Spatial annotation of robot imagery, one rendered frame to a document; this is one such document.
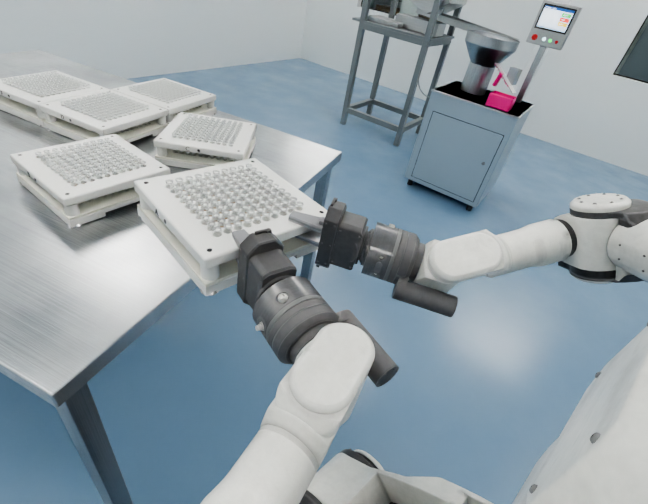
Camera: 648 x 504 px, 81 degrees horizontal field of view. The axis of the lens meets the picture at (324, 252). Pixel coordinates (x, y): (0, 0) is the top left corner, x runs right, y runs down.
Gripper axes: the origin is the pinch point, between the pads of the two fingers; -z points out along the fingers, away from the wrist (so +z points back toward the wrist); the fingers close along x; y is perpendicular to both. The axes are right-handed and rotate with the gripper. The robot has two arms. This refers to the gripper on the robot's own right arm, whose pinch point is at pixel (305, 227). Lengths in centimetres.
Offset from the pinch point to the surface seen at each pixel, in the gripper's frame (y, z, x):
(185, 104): 65, -62, 13
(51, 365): -27.5, -28.2, 18.1
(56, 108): 37, -86, 13
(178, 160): 36, -47, 17
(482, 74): 262, 52, 15
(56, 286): -14.3, -39.7, 18.6
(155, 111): 53, -65, 13
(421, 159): 242, 31, 80
